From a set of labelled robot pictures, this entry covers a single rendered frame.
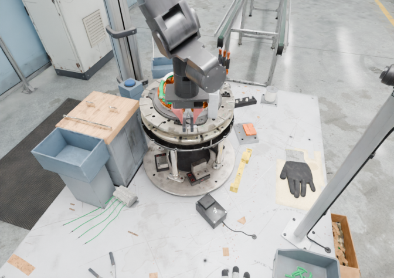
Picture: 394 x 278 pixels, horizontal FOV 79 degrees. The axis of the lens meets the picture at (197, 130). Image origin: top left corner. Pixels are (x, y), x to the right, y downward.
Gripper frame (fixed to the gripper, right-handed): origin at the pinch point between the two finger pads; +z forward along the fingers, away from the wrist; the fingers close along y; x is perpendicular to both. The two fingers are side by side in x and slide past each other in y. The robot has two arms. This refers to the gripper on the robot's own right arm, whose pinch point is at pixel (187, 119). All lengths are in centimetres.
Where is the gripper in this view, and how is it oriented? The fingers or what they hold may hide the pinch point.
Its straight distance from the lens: 62.2
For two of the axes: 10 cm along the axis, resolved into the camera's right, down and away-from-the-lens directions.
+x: -0.3, -7.0, 7.1
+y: 10.0, -0.2, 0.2
